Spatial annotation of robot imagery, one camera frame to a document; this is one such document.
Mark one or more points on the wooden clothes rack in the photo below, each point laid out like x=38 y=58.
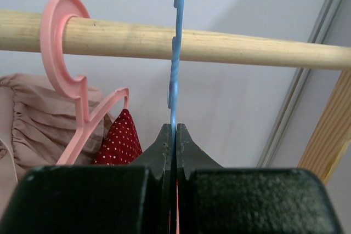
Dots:
x=331 y=136

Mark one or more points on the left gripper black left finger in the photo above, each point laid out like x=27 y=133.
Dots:
x=155 y=203

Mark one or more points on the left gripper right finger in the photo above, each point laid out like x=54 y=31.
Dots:
x=190 y=157

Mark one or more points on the light blue plastic hanger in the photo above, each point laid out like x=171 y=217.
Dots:
x=172 y=105

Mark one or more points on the dusty pink dress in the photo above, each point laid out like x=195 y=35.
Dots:
x=36 y=125

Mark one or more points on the red polka dot garment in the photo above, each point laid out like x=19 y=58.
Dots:
x=121 y=145

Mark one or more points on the pink plastic hanger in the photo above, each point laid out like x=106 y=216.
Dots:
x=56 y=15

